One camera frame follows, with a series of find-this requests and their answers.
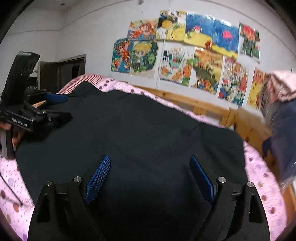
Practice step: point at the dark wardrobe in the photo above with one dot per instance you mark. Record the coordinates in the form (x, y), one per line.
(53, 76)

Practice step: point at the wooden bed frame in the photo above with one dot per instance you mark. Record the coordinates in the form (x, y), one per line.
(219, 111)

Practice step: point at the blue and yellow sea drawing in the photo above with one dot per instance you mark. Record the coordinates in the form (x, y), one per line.
(213, 34)

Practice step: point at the orange haired girl drawing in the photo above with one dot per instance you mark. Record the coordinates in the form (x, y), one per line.
(142, 30)

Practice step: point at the black puffer jacket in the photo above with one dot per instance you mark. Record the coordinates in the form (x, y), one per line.
(149, 192)

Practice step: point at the blue swimmer drawing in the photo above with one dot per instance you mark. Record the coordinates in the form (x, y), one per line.
(122, 55)

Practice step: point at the pink patterned cloth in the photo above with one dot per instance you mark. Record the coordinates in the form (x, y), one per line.
(277, 86)

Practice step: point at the pink fruit print quilt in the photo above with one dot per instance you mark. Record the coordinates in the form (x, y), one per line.
(17, 206)

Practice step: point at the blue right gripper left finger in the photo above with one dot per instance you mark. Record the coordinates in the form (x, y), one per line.
(96, 181)

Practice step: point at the orange landscape drawing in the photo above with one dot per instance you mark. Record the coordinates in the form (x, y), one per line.
(207, 66)

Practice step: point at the red haired figure drawing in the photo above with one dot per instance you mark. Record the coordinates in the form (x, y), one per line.
(251, 40)

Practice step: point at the white cartoon animals drawing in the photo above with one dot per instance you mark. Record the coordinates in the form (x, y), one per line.
(176, 64)

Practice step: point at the blond character drawing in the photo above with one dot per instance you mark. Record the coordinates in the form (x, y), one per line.
(144, 57)

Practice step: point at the space planet drawing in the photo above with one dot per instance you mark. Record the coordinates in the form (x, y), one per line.
(171, 26)

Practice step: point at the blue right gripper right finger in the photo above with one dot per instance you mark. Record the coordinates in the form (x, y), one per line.
(202, 180)

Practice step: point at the left hand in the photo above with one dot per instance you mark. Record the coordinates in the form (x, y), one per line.
(18, 133)

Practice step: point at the yellow bear drawing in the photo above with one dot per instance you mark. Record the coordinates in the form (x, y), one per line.
(257, 83)

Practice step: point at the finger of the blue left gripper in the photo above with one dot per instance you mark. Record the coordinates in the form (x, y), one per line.
(55, 98)

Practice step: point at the colourful crowded drawing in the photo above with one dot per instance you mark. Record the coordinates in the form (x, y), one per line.
(234, 82)

